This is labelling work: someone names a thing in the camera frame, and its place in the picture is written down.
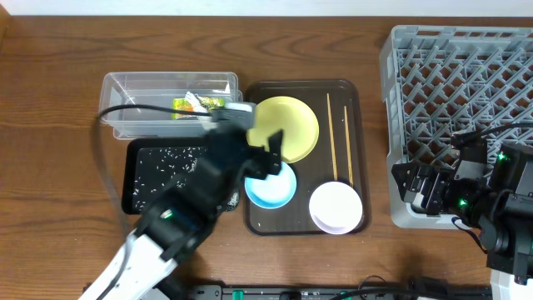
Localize yellow plate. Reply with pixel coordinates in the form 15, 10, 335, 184
247, 96, 320, 163

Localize blue bowl with rice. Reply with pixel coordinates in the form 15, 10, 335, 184
244, 162, 297, 209

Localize green orange snack wrapper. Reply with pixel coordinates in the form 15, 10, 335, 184
172, 95, 225, 113

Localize white lilac bowl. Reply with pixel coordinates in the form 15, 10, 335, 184
309, 181, 363, 235

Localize white napkin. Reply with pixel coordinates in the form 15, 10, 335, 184
185, 92, 207, 113

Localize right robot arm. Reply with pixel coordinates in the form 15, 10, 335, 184
391, 127, 532, 299

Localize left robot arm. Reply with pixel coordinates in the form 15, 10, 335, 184
82, 128, 283, 299

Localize grey dishwasher rack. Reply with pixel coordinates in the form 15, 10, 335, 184
378, 24, 533, 230

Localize dark brown serving tray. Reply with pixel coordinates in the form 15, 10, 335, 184
244, 79, 371, 236

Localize pile of rice scraps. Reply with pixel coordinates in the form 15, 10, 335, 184
127, 147, 206, 213

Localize black plastic bin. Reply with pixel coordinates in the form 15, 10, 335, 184
121, 136, 242, 216

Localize clear plastic bin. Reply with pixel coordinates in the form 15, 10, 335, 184
99, 72, 242, 140

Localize black equipment rail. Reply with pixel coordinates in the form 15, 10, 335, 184
187, 275, 492, 300

